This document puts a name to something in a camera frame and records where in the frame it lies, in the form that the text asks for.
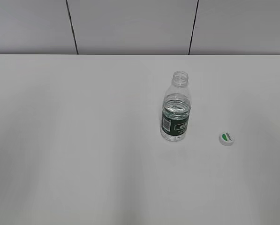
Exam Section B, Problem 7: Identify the white green bottle cap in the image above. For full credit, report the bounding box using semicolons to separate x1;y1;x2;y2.
219;132;235;146

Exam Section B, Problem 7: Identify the clear Cestbon water bottle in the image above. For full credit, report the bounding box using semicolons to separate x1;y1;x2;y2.
160;71;192;142

